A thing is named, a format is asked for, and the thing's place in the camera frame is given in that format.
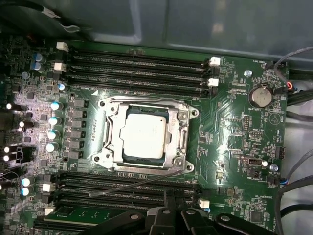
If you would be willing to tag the silver coin battery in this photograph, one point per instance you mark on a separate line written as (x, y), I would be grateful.
(260, 96)

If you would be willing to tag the silver CPU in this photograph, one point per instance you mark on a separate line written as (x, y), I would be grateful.
(144, 134)

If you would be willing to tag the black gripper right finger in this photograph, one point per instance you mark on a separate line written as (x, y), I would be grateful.
(193, 225)

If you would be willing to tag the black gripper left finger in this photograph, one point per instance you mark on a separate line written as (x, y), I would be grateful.
(161, 222)

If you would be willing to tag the installed RAM stick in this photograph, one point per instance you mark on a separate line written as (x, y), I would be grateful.
(97, 214)

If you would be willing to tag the black RAM slot white clips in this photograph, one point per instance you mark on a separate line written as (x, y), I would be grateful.
(110, 55)
(73, 187)
(110, 78)

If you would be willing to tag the green motherboard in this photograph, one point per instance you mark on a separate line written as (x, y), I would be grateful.
(220, 122)

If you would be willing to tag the open PC case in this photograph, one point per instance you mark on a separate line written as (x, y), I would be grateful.
(195, 24)

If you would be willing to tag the thin metal locking lever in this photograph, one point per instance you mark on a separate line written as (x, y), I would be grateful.
(137, 183)
(146, 99)

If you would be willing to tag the silver board screw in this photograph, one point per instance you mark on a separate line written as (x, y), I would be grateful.
(25, 74)
(274, 167)
(248, 73)

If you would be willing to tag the small silver capacitor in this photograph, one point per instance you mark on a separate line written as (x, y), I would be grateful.
(54, 120)
(62, 86)
(56, 105)
(53, 134)
(24, 191)
(38, 57)
(38, 66)
(50, 147)
(25, 181)

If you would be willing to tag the CPU socket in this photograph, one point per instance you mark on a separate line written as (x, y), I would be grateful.
(107, 156)

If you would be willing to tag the metal socket cover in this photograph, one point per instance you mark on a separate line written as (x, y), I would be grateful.
(174, 142)

